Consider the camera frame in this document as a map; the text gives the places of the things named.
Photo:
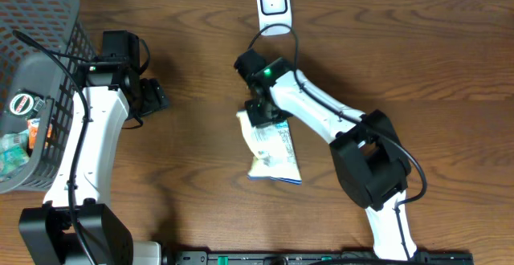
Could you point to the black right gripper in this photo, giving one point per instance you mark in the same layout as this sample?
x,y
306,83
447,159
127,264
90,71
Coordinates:
x,y
255,120

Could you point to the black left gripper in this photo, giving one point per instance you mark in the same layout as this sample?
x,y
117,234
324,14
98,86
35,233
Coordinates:
x,y
154,96

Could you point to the white blue snack bag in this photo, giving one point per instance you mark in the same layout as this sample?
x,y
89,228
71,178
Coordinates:
x,y
274,155

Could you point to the round white red lid cup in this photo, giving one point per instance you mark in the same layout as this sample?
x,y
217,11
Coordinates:
x,y
21,104

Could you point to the green snack packet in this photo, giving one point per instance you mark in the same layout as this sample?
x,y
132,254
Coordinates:
x,y
14,154

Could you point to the orange snack packet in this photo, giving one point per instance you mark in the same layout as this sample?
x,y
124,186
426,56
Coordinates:
x,y
33,129

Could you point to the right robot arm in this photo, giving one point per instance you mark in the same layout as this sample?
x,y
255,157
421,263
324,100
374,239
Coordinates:
x,y
367,155

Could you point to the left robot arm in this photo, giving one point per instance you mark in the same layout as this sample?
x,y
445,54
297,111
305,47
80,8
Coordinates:
x,y
75,224

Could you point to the white barcode scanner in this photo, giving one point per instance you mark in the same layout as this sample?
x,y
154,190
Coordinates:
x,y
275,16

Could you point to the grey plastic mesh basket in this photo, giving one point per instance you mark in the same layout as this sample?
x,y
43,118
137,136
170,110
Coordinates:
x,y
55,25

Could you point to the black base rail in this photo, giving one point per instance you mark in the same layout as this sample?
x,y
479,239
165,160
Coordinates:
x,y
339,258

